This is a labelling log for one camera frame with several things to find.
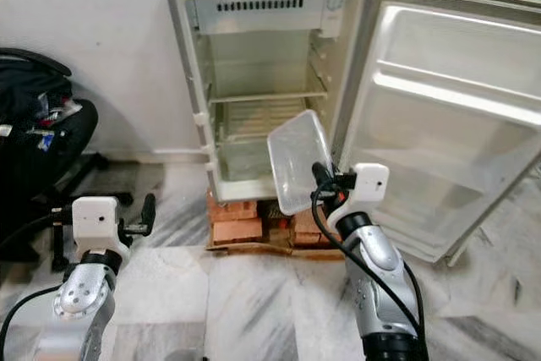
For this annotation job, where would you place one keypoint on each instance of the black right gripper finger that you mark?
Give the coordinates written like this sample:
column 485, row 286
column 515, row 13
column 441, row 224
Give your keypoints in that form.
column 322, row 175

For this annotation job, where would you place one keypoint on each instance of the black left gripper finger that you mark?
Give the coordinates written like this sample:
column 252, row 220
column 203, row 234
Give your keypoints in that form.
column 149, row 207

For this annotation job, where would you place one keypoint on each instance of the clear plastic food container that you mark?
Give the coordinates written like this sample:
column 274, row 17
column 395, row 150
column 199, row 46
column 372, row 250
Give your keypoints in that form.
column 296, row 162

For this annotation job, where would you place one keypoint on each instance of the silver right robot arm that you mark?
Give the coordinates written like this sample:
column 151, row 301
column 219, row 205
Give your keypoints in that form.
column 380, row 285

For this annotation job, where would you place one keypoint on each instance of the glass fridge shelf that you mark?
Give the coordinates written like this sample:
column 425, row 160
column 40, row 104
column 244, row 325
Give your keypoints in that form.
column 266, row 97

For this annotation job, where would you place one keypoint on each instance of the silver fridge door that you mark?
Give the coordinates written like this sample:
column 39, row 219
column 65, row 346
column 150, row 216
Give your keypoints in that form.
column 448, row 116

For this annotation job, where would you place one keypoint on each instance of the small silver fridge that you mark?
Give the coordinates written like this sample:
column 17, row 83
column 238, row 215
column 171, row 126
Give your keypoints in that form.
column 254, row 57

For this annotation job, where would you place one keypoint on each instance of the red clay brick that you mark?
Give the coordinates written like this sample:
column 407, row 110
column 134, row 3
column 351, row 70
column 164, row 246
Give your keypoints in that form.
column 308, row 224
column 235, row 232
column 311, row 241
column 230, row 210

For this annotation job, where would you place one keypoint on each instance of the black office chair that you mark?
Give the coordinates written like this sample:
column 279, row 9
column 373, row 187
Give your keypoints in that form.
column 84, row 183

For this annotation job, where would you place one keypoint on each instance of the flat wooden board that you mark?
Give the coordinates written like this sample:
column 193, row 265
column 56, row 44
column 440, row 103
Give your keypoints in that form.
column 270, row 251

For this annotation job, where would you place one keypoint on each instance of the black bag with tags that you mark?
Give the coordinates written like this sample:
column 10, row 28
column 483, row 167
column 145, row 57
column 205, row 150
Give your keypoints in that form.
column 42, row 141

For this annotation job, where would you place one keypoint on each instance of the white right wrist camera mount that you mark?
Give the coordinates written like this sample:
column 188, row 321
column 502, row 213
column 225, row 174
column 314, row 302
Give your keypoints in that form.
column 369, row 183

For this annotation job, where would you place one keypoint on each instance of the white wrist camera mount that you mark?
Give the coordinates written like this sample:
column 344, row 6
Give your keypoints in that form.
column 95, row 221
column 369, row 183

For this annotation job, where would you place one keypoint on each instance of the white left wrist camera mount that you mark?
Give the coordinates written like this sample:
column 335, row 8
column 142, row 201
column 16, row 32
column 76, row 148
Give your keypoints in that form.
column 95, row 221

